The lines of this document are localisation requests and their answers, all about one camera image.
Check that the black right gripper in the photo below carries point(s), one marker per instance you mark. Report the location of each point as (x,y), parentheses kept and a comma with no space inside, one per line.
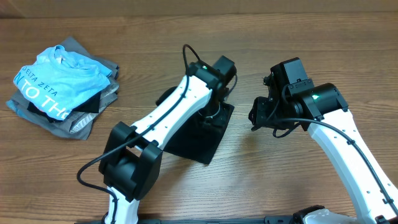
(262,120)

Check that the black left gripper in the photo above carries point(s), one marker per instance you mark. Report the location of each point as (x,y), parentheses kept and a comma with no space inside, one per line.
(219,106)

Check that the black t-shirt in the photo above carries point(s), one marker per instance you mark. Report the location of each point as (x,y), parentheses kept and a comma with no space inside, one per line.
(199,137)

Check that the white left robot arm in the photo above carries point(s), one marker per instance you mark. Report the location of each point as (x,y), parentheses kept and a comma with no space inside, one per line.
(133,154)

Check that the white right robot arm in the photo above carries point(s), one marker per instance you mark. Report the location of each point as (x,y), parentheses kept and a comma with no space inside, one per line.
(294,101)

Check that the black folded garment in pile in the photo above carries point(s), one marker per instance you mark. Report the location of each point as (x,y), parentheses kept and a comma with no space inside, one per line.
(92,105)

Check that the grey folded garment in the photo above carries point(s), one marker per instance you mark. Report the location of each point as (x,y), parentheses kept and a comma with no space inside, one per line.
(77,125)

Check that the light blue printed t-shirt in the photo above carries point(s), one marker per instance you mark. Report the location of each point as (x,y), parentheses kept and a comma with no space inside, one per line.
(59,81)

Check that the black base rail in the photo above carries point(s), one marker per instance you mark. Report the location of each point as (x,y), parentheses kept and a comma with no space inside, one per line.
(280,219)

